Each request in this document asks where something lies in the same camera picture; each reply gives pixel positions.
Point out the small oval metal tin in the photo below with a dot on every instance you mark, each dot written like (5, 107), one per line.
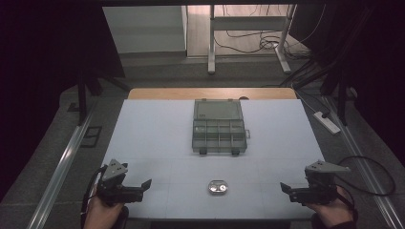
(218, 187)

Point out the aluminium rail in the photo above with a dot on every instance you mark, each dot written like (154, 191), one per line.
(366, 165)
(60, 165)

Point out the clear plastic compartment organizer box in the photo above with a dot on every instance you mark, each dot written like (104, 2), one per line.
(219, 127)

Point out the white power strip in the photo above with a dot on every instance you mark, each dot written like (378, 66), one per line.
(328, 123)

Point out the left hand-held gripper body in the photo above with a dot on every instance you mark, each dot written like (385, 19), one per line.
(116, 191)

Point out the white metal table frame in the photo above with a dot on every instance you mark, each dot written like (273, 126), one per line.
(248, 24)

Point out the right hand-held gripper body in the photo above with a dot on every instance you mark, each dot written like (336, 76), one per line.
(316, 189)

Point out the white cabinet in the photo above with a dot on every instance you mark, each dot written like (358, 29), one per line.
(146, 28)

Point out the dark curtain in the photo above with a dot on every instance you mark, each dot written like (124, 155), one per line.
(41, 63)
(375, 63)

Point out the white table cover sheet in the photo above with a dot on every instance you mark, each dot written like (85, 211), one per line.
(165, 140)

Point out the wooden table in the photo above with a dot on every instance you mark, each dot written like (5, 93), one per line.
(178, 93)

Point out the person's left hand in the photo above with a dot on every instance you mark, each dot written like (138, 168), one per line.
(101, 215)

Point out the black floor frame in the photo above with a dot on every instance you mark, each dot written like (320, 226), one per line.
(91, 136)

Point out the black metal stand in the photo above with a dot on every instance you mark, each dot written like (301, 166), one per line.
(83, 95)
(342, 101)

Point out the person's right hand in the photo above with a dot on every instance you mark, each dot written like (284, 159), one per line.
(332, 213)

